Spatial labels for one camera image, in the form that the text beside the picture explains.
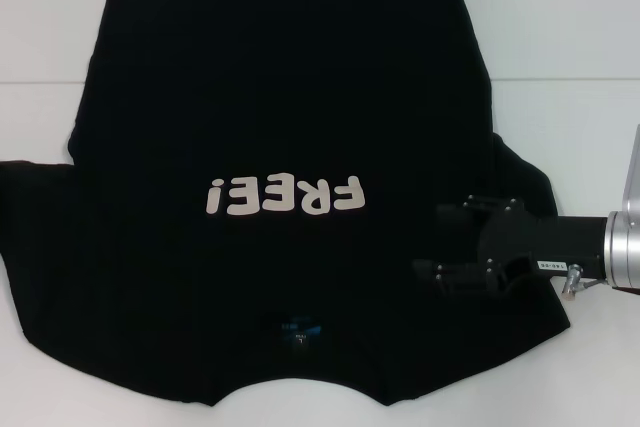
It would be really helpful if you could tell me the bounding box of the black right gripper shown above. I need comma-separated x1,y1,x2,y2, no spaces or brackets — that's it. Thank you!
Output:
412,193,610,297

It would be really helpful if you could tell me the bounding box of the black shirt with FREE print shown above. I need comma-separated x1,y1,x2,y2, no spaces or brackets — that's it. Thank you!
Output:
0,0,572,408

